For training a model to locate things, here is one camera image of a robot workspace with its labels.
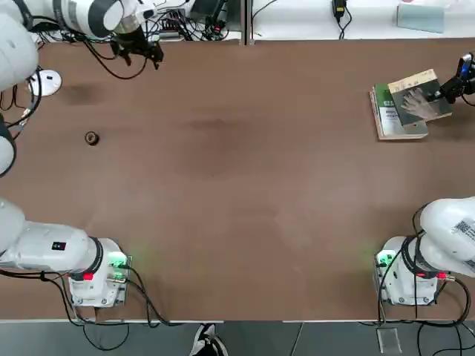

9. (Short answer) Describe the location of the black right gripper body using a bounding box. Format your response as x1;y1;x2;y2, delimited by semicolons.
459;75;475;99

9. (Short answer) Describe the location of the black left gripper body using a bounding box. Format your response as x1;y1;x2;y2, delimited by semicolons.
114;30;150;53

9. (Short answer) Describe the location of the dark book with hands cover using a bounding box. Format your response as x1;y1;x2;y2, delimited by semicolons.
387;67;455;130

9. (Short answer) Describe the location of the green and white book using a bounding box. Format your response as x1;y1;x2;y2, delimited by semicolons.
369;83;429;142

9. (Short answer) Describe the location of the grey usb hub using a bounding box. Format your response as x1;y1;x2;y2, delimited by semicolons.
158;9;187;23

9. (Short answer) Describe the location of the pale green sheet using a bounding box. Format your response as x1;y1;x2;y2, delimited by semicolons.
396;3;445;35

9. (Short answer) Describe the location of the white round stand base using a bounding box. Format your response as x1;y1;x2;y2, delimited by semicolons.
28;69;63;98

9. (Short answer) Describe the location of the white bench table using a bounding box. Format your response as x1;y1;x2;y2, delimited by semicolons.
252;0;475;41
36;0;242;42

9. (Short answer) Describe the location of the grey floor plate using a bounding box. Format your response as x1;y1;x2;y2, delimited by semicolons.
376;327;402;354

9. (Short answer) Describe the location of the aluminium frame post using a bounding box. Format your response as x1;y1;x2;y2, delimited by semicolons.
240;0;256;46

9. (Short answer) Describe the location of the black adapter cable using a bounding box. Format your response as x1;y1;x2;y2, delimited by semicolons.
335;16;352;40

